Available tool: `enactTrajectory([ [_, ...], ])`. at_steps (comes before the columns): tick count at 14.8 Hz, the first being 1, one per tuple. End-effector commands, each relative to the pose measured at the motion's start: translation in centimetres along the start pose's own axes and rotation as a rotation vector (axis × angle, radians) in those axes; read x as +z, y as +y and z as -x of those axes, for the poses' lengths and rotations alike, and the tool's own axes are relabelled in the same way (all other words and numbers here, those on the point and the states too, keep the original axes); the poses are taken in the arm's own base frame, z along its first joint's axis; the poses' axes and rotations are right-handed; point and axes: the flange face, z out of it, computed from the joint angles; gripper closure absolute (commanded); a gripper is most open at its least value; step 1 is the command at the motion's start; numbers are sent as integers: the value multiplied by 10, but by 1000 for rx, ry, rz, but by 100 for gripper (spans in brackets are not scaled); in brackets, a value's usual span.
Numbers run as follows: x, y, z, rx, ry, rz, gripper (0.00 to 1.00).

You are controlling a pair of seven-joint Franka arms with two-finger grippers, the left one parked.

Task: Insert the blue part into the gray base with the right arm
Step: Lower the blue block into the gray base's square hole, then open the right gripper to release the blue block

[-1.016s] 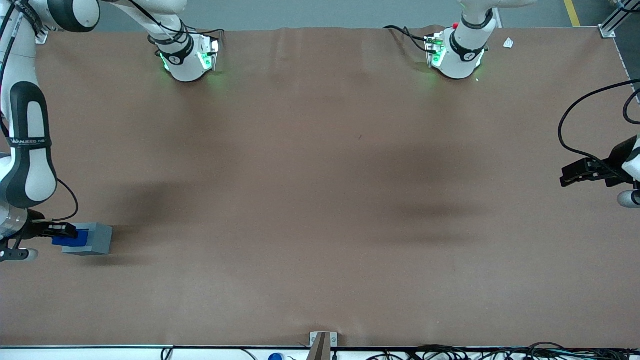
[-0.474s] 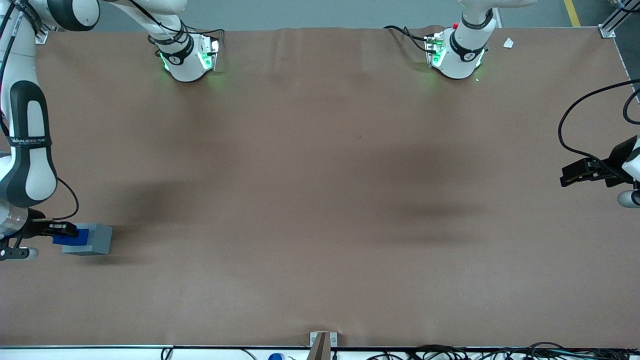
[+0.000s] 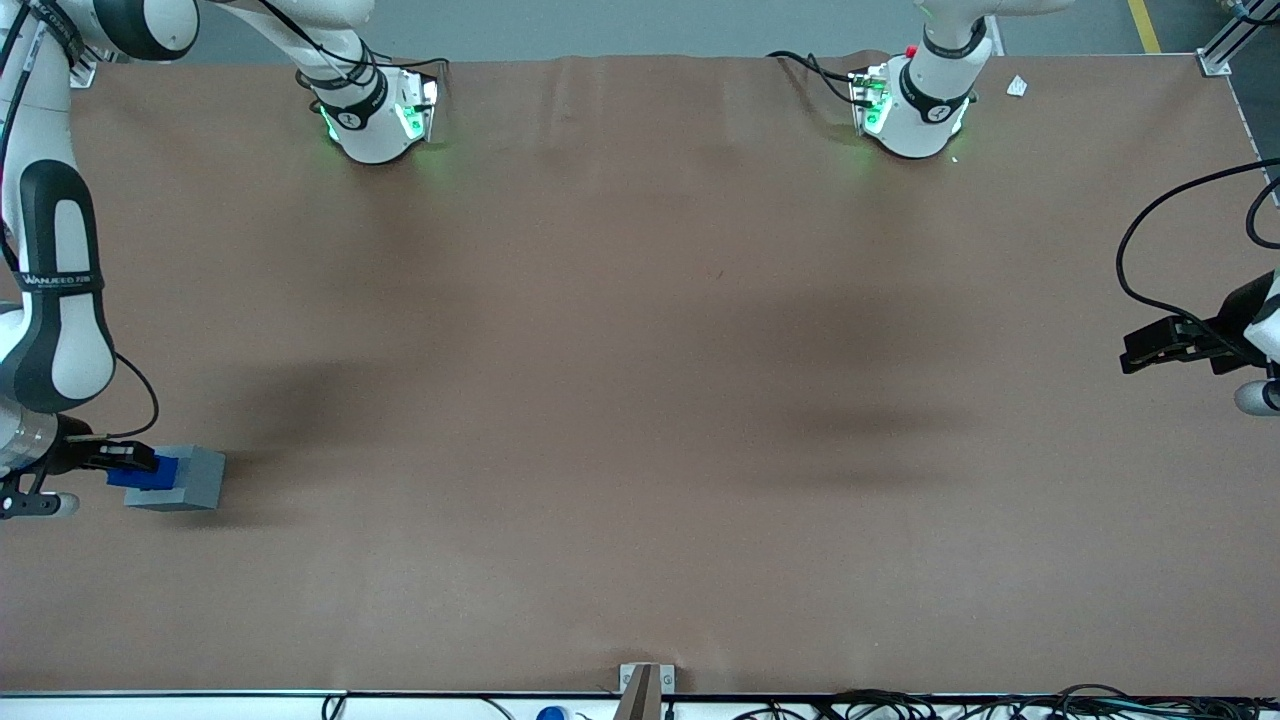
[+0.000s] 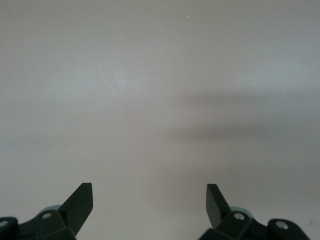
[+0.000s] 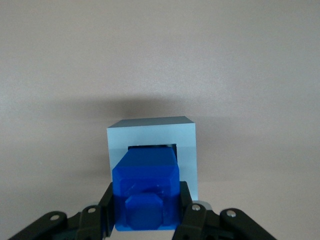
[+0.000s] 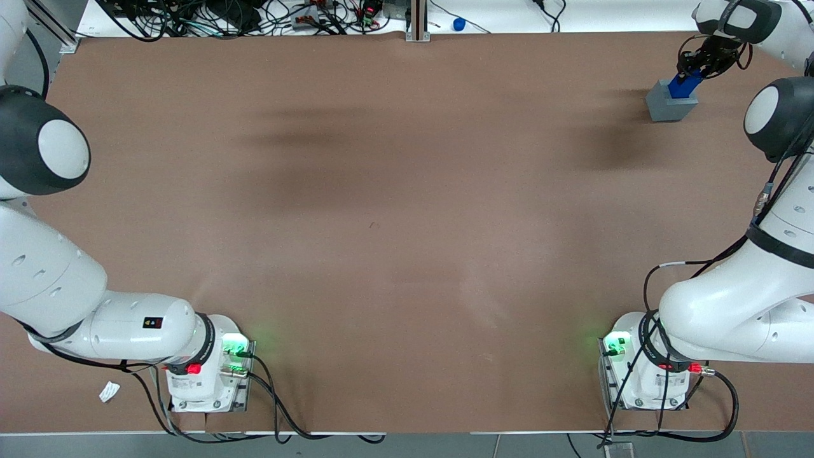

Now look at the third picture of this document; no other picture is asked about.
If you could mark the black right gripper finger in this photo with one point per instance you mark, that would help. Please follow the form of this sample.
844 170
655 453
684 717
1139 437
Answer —
125 466
125 451

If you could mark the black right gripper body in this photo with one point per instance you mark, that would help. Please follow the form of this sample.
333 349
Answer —
74 452

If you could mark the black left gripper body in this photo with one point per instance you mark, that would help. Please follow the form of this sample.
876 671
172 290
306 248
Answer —
1236 322

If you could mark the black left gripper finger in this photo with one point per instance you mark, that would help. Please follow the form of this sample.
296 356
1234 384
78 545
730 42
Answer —
1160 333
1155 360

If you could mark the blue plastic block part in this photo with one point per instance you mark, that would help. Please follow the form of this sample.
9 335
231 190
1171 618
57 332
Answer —
150 481

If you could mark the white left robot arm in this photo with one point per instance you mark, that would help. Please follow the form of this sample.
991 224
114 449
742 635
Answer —
915 125

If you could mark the gray square base block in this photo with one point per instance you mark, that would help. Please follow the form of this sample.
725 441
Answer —
200 478

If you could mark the white paper scrap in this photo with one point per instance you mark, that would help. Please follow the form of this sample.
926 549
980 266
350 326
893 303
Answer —
1017 86

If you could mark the blue round cap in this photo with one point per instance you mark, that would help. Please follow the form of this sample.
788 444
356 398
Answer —
551 713

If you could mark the brown table cover sheet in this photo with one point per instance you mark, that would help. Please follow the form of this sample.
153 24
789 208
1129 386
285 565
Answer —
640 350

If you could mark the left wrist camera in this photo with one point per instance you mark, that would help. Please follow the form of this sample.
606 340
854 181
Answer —
1255 397

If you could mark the aluminium frame post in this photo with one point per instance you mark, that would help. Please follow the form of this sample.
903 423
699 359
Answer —
82 72
1228 45

